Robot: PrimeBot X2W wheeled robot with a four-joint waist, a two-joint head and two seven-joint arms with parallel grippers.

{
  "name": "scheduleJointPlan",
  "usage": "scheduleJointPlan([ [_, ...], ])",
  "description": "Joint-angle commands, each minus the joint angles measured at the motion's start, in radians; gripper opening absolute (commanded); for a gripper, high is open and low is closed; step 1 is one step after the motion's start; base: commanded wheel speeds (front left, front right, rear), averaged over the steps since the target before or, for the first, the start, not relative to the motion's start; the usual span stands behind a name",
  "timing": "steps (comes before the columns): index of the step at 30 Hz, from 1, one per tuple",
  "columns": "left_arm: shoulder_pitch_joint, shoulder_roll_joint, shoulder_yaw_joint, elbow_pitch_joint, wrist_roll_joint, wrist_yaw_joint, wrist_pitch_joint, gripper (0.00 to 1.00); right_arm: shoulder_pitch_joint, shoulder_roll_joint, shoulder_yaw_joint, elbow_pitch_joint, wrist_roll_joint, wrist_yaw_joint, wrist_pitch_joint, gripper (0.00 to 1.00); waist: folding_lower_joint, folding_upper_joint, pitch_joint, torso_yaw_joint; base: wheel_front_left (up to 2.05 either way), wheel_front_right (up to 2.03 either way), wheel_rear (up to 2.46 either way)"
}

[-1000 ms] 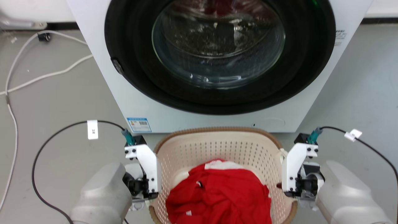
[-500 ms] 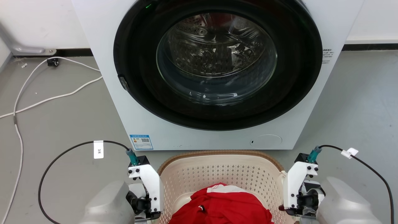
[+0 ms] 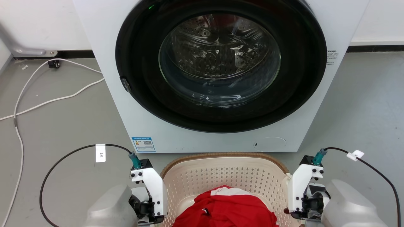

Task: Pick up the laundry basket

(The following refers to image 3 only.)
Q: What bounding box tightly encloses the cream plastic laundry basket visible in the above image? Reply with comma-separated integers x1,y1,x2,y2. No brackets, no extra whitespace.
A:
160,152,300,227

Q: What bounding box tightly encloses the black round washer door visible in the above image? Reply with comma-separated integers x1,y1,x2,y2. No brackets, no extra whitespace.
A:
115,0,327,133

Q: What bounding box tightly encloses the round white filter cover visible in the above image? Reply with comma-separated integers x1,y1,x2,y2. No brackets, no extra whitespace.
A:
254,137,287,152

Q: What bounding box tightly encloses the small printed text sticker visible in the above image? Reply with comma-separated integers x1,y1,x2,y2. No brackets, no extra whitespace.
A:
326,49,337,66

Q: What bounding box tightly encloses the white front-load washing machine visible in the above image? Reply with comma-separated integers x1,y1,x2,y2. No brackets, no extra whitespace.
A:
73,0,370,154

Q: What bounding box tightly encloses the blue label sticker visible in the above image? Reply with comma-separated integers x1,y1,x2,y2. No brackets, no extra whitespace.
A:
132,137,156,153

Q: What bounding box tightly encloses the black cable with white clip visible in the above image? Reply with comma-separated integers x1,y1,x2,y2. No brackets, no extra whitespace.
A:
312,147,401,227

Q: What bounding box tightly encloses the red garment with white print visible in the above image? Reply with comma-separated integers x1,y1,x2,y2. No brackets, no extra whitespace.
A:
172,185,279,227

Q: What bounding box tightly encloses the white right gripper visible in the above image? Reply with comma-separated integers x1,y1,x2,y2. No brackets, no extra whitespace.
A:
283,164,330,220

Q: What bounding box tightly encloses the black cable with white tag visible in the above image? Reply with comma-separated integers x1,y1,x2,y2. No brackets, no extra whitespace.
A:
39,144,142,227

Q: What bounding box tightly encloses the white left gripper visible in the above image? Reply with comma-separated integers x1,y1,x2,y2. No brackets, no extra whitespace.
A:
129,167,167,225

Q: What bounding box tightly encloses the grey metal floor bracket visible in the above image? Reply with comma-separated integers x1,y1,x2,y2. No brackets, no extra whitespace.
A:
0,24,58,58

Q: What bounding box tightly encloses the long white floor cable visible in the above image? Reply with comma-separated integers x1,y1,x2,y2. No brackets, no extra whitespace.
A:
0,78,105,121
0,58,103,227

